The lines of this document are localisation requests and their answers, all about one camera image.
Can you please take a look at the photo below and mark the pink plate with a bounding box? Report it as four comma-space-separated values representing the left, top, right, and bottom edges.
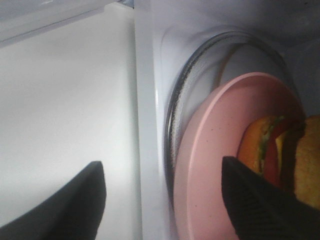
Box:
173, 72, 305, 240

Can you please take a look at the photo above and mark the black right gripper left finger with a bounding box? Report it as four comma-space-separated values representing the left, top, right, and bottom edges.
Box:
0, 161, 107, 240

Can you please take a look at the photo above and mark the white microwave door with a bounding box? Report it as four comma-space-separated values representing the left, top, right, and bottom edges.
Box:
0, 0, 136, 48

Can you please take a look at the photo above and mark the burger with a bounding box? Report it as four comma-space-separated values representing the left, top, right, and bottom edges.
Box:
237, 115, 320, 209

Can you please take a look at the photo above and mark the white microwave oven body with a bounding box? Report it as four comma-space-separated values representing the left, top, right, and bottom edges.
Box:
134, 0, 320, 240

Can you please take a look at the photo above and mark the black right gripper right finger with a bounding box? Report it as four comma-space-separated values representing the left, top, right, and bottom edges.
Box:
221, 156, 320, 240

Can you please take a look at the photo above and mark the glass turntable plate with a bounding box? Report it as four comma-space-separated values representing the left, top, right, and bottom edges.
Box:
163, 31, 299, 203

